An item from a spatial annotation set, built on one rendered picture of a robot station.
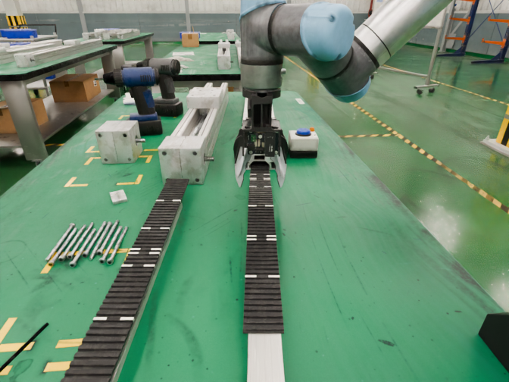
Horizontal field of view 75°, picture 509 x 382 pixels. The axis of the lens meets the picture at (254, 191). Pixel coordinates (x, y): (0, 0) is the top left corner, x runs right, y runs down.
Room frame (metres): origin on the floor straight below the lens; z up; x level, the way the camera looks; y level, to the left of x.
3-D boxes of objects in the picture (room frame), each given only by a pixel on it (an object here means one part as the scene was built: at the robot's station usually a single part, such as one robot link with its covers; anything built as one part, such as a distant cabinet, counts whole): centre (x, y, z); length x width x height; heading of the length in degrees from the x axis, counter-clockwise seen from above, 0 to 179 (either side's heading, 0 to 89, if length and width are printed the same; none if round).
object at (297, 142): (0.94, -0.14, 0.81); 0.10 x 0.08 x 0.06; 90
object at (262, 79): (0.63, -0.02, 1.05); 0.08 x 0.08 x 0.05
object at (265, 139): (0.62, -0.01, 0.97); 0.09 x 0.08 x 0.12; 0
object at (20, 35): (5.14, 3.20, 0.50); 1.03 x 0.55 x 1.01; 10
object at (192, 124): (1.22, 0.18, 0.82); 0.80 x 0.10 x 0.09; 0
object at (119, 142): (0.92, 0.37, 0.83); 0.11 x 0.10 x 0.10; 94
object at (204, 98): (1.22, 0.18, 0.87); 0.16 x 0.11 x 0.07; 0
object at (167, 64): (1.39, 0.39, 0.89); 0.20 x 0.08 x 0.22; 78
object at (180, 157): (0.78, 0.16, 0.83); 0.12 x 0.09 x 0.10; 90
